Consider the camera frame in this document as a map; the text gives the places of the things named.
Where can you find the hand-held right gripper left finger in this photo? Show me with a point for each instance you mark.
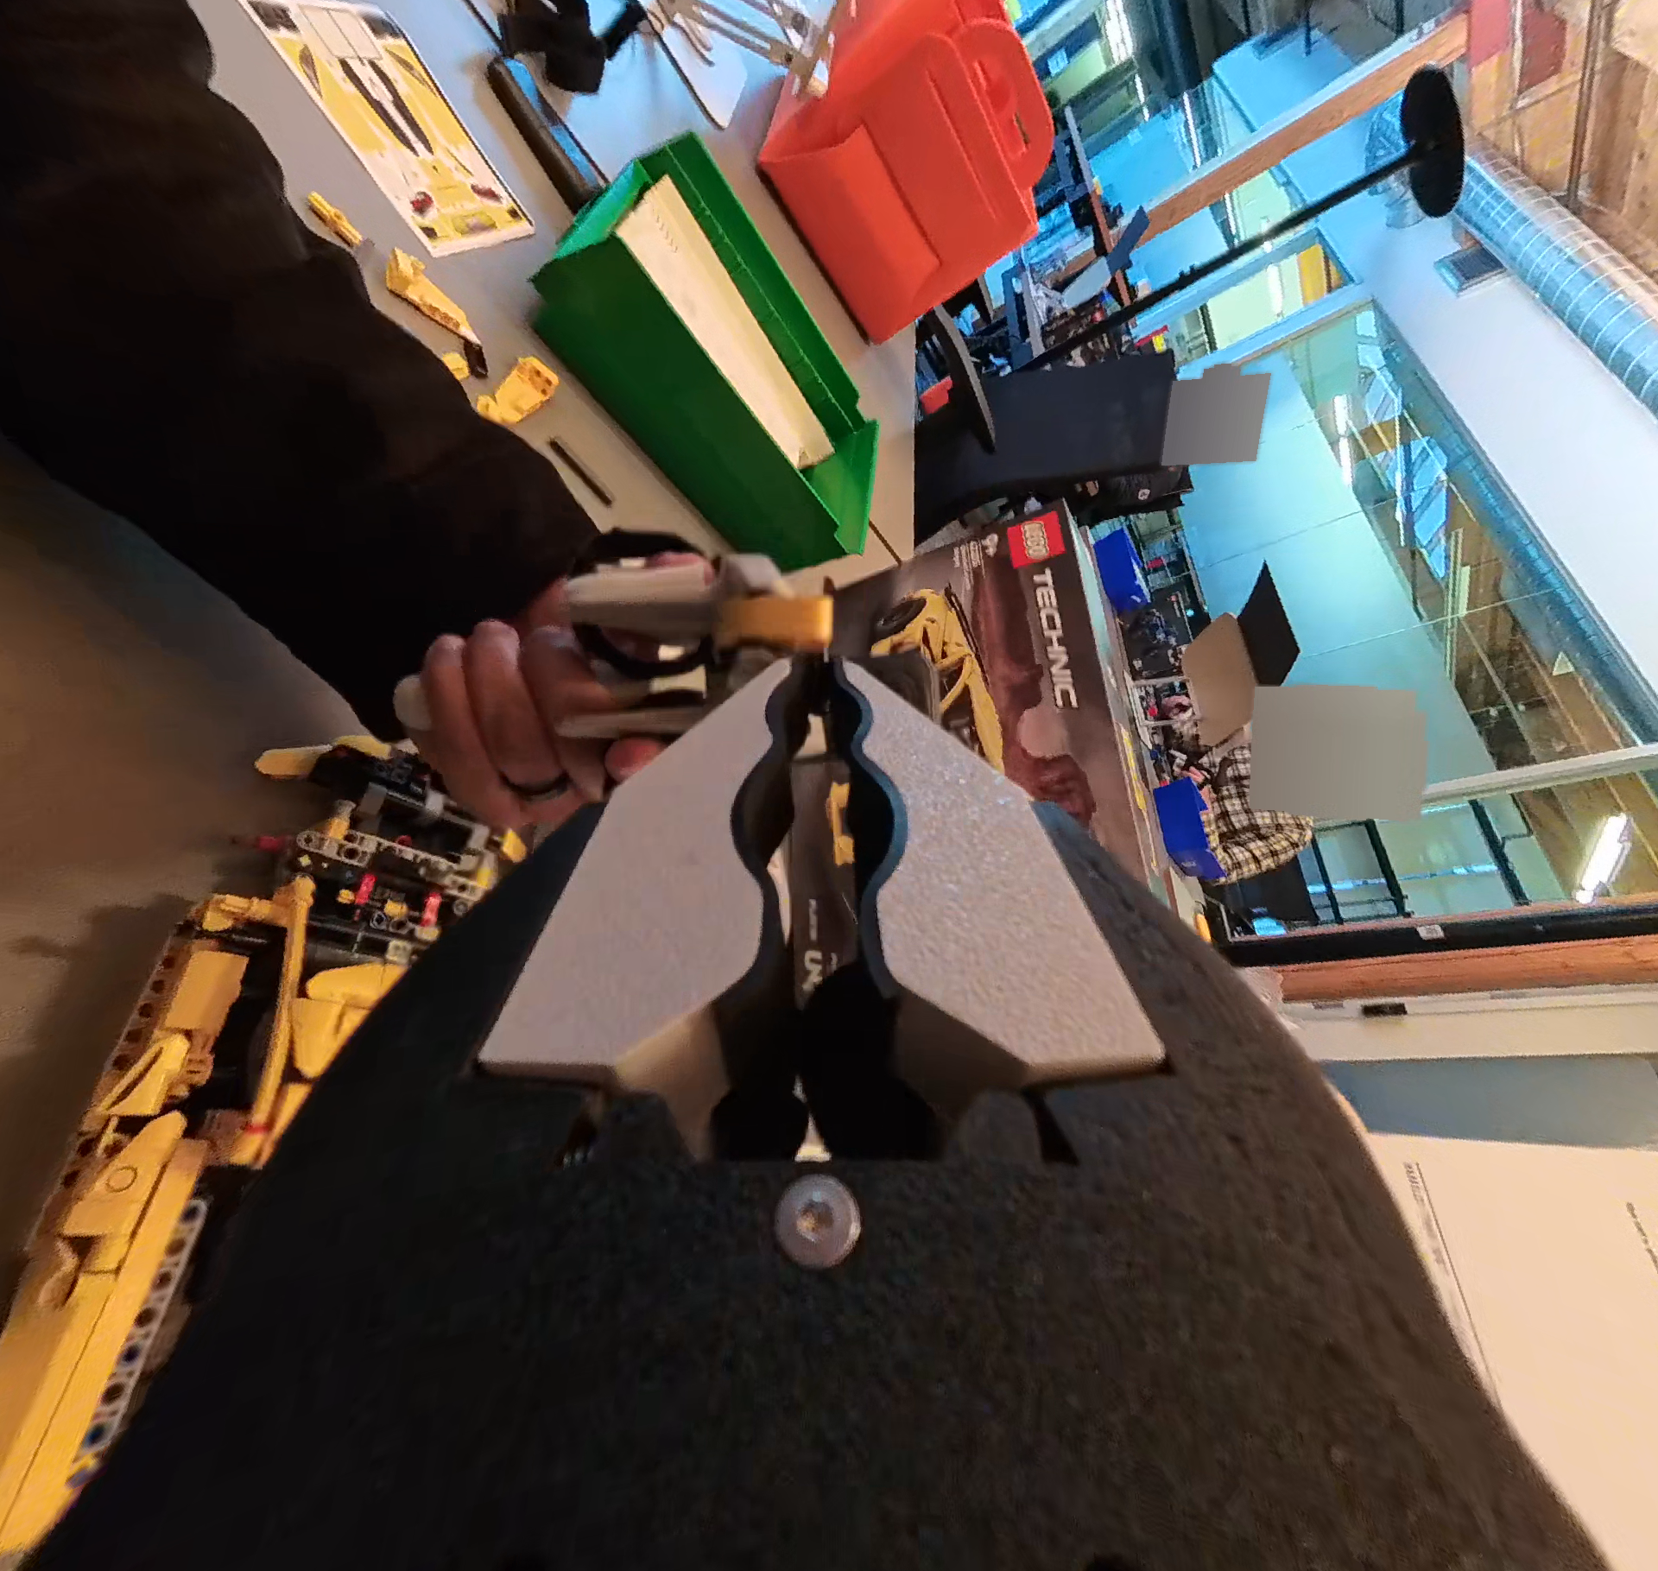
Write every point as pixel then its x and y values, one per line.
pixel 622 932

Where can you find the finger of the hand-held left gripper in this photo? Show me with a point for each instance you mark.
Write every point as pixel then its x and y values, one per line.
pixel 752 575

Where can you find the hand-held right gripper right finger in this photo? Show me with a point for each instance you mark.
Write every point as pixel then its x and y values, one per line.
pixel 1016 932

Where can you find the yellow panel with red pins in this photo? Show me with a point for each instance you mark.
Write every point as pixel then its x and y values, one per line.
pixel 780 626

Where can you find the grey desk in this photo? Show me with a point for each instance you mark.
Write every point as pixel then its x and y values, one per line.
pixel 133 752

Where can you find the person's left hand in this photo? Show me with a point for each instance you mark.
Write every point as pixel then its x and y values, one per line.
pixel 508 714

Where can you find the short black brick beam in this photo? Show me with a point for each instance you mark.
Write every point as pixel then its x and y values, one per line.
pixel 576 466

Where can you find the green plastic bin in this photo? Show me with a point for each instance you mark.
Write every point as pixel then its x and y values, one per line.
pixel 652 390

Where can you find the small blue storage bin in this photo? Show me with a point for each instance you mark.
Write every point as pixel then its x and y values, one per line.
pixel 1185 831
pixel 1120 574

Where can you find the black toy set box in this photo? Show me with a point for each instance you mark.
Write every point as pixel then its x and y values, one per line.
pixel 1024 690

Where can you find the black office chair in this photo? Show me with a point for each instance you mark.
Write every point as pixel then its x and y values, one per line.
pixel 1064 429

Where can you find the orange plastic bag holder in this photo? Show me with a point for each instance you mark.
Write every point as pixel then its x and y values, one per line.
pixel 910 173

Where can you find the black slim device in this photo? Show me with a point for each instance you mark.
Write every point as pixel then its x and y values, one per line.
pixel 544 133

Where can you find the white board stand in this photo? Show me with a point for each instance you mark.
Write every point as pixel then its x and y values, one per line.
pixel 705 81

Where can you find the printed sticker sheet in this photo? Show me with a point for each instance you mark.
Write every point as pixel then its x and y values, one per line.
pixel 391 133

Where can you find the yellow brick car model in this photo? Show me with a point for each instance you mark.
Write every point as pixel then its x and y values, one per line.
pixel 133 1182

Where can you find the white paper sheet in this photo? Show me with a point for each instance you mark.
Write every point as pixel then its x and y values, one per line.
pixel 1555 1342

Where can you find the black pole stand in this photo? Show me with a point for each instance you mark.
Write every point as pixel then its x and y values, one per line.
pixel 1433 137

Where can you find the wooden rail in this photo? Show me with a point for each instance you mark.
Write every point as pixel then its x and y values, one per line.
pixel 1494 960

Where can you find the wooden post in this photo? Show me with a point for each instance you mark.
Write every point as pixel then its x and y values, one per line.
pixel 1297 133

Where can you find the silver ventilation duct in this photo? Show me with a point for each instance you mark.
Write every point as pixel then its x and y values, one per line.
pixel 1584 285

